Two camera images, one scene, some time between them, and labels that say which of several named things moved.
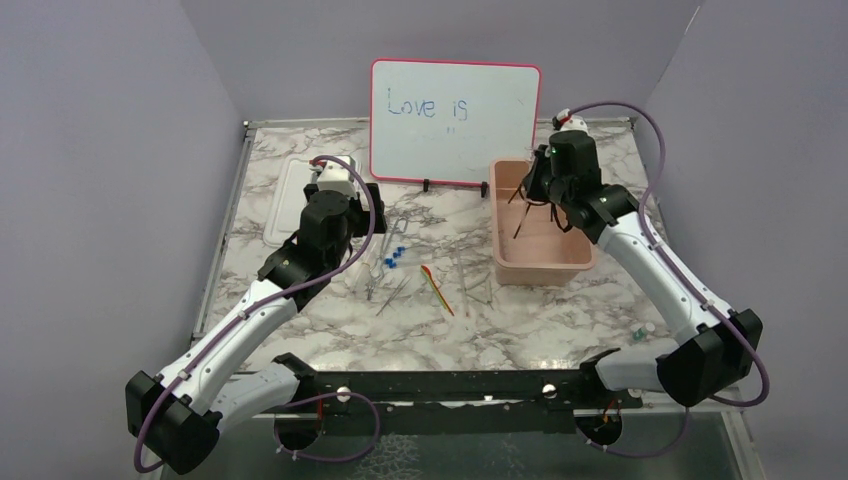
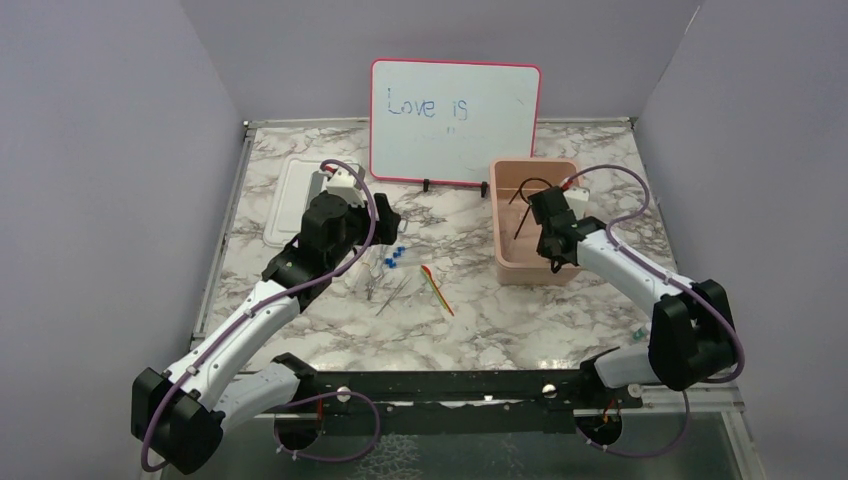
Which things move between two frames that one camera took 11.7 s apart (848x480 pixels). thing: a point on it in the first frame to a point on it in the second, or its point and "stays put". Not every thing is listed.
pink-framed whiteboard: [448, 121] stays put
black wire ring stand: [518, 192] stays put
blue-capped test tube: [403, 263] stays put
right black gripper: [541, 159] to [541, 250]
